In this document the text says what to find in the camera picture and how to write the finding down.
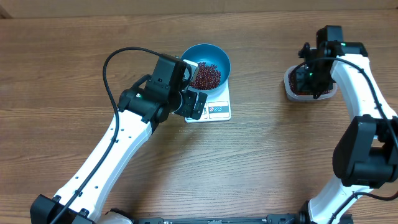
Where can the clear plastic bean container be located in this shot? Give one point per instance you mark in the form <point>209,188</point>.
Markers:
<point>293,97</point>

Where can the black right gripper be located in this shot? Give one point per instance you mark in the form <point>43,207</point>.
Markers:
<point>326,88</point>

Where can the teal plastic bowl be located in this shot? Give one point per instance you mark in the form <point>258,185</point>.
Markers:
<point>210,54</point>

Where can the red beans in bowl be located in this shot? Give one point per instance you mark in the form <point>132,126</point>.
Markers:
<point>207,78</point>

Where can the white digital kitchen scale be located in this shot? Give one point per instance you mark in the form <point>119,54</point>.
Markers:
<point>217,106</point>

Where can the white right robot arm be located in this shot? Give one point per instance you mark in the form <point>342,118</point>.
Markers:
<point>366,156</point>

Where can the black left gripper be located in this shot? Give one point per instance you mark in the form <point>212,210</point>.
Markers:
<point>190,100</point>

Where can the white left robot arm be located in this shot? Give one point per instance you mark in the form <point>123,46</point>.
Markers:
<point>82,198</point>

